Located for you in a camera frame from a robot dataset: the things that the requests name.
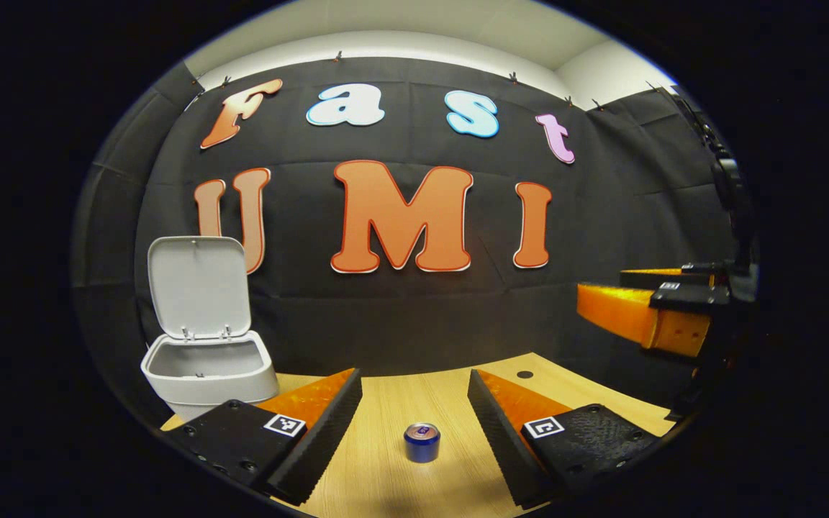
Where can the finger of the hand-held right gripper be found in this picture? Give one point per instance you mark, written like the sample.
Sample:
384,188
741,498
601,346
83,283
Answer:
688,296
655,279

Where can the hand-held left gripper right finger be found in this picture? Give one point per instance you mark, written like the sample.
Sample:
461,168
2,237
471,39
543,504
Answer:
501,439

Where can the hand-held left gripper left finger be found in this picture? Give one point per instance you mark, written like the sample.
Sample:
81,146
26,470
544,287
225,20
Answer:
328,439

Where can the blue pop can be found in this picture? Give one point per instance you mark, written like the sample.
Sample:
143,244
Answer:
422,446

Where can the white desktop garbage bin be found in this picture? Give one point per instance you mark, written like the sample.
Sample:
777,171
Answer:
198,288

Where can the wooden desktop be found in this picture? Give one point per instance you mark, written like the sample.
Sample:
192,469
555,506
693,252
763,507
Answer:
400,403

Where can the black backdrop cloth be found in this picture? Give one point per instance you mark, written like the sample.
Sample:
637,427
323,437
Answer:
386,324

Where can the row of small cloth clips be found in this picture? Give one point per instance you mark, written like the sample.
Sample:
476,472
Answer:
512,76

